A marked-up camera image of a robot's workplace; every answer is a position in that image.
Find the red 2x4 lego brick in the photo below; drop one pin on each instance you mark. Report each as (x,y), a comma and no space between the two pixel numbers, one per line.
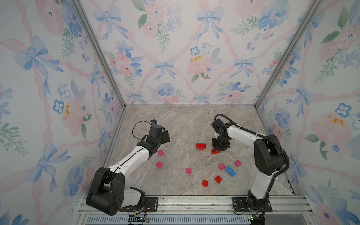
(201,145)

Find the right corner aluminium post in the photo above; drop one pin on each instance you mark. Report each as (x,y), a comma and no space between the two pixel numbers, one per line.
(301,30)

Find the left corner aluminium post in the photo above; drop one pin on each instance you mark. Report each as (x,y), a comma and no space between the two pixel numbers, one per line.
(78,8)

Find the blue 2x4 lego brick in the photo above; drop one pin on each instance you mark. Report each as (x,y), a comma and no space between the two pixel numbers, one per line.
(230,171)

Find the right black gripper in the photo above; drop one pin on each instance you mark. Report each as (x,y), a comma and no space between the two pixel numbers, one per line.
(215,147)

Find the aluminium front rail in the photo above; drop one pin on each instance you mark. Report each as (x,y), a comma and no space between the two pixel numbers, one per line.
(204,210)

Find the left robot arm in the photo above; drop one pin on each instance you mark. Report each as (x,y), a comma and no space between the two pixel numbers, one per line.
(108,193)

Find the corner aluminium post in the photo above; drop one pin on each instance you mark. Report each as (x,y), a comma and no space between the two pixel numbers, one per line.
(78,8)
(301,30)

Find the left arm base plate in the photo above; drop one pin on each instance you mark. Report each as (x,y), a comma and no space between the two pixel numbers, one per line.
(147,204)

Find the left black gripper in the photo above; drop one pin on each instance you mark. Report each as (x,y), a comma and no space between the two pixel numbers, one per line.
(165,136)

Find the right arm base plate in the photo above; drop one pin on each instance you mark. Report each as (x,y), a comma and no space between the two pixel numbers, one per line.
(244,204)

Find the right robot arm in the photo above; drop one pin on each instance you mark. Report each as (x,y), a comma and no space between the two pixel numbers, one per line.
(270,159)

